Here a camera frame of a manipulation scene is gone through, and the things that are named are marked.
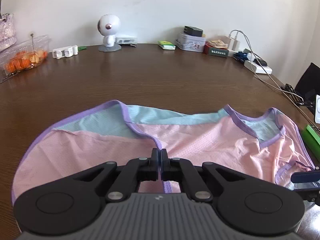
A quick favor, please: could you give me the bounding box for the white round-head camera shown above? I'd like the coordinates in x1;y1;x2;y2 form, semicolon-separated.
97;14;122;53

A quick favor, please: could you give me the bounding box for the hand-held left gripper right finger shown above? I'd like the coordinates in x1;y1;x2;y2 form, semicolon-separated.
160;149;247;203

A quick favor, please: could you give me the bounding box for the printed tin box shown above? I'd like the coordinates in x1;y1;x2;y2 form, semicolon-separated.
175;32;207;53

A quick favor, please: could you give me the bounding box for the black chair back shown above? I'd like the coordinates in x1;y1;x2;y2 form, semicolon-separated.
294;62;320;98

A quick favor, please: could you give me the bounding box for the pink and purple mesh garment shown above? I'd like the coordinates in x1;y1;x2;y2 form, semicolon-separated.
11;100;316;205

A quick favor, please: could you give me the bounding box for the white charging cable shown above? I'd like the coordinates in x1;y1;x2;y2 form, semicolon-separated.
229;29;304;103

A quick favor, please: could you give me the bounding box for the green felt case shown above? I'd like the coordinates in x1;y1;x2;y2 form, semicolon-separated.
301;124;320;161

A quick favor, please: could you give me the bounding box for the clear plastic food container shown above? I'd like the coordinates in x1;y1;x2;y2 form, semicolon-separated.
0;34;52;81

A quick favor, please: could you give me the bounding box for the white power strip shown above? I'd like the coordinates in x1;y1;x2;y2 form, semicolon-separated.
243;59;273;75

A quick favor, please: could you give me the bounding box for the black clamp stand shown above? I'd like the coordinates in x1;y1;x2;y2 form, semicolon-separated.
281;83;316;107

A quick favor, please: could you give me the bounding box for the white plastic clip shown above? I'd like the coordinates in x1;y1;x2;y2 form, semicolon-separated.
52;45;79;60

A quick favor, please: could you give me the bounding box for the blue cable bundle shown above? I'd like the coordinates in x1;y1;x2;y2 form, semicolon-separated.
233;51;248;62

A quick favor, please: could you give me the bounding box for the pile of tangerines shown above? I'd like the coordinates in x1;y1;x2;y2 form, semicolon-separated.
3;50;48;76

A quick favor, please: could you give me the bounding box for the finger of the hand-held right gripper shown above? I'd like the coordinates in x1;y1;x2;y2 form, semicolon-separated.
290;169;320;184
295;187;320;202

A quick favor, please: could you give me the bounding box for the black battery pack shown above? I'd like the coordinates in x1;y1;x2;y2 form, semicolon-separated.
183;25;204;37

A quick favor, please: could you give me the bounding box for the small white electronic device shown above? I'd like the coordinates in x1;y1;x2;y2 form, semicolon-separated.
115;37;138;45

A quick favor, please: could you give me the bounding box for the grey cable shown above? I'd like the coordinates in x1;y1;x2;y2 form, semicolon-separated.
249;66;320;131

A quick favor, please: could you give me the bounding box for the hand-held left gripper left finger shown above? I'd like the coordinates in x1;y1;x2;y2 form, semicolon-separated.
72;148;160;203

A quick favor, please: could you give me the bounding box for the tan rubber band bundle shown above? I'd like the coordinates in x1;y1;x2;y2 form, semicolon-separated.
208;39;229;49

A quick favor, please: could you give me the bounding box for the dark green cardboard box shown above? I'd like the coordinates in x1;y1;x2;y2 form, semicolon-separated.
203;42;229;58

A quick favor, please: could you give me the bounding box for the thin metal pick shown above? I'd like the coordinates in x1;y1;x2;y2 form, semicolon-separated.
30;33;36;66

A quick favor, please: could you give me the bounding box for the green tissue packet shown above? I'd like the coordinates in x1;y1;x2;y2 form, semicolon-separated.
157;40;177;51

